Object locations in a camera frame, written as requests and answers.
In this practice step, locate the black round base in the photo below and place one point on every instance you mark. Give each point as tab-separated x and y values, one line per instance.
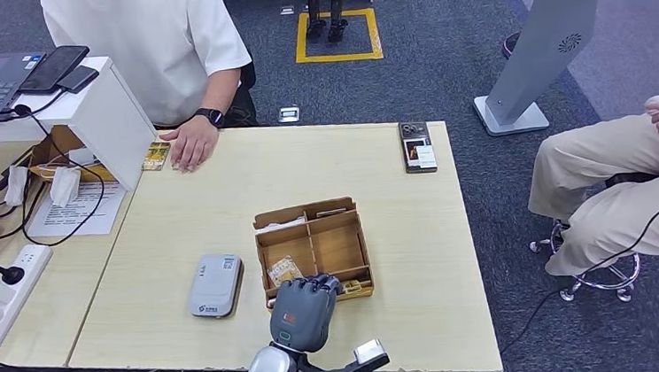
508	44

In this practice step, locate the grey kiosk stand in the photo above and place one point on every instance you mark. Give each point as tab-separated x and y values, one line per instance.
553	32

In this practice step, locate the white folded mask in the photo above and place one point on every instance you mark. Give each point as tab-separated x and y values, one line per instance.
14	186
63	187

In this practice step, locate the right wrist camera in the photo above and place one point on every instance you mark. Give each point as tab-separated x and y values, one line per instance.
369	351

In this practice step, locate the person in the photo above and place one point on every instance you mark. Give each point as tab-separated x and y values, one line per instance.
597	152
136	47

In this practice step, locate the white power strip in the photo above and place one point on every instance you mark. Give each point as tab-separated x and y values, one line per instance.
32	261

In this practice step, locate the brown cardboard box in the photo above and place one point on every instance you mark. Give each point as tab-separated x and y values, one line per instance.
58	141

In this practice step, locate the silver floor socket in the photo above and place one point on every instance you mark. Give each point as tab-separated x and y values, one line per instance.
288	114

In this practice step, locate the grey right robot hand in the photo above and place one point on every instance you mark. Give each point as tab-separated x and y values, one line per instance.
304	316

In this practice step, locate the small floor plate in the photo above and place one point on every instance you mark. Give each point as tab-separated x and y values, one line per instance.
287	9

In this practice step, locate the black plug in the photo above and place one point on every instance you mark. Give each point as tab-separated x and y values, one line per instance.
10	274

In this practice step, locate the chrome stool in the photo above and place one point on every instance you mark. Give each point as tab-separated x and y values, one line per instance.
626	178

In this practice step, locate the printed paper sheet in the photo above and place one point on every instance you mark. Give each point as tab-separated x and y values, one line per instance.
58	220

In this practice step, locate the yellow room key card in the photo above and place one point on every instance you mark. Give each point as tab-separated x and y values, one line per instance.
356	287

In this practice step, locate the black wristwatch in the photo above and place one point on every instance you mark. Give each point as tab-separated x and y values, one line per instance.
210	117

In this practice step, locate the cardboard organizer box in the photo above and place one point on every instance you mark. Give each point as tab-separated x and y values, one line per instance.
337	246

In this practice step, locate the humanoid robot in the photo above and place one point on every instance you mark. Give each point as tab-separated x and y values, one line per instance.
338	30

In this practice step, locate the black smartphone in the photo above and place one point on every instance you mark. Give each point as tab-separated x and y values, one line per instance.
52	68

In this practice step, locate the grey card reader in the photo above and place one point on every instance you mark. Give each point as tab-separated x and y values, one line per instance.
215	285

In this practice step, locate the yellow card stack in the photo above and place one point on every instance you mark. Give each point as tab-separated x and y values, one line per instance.
154	156

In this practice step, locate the person's left forearm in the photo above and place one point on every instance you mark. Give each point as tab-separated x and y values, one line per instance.
225	90

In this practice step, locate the white desk riser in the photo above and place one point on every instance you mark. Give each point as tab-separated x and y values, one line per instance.
107	125

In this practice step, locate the person's left hand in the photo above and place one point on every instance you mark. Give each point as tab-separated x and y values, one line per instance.
197	148

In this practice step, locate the white paper slips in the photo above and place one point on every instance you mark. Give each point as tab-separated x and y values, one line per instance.
279	224

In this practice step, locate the yellow floor tape square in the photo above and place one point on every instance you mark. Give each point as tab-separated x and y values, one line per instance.
338	57

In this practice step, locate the pale wooden desk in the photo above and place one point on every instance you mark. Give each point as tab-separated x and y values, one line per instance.
418	260
46	324

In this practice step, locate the brown smartphone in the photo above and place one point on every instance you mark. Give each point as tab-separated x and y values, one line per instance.
418	148

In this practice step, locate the hotel key card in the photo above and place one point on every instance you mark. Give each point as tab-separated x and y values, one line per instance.
283	271

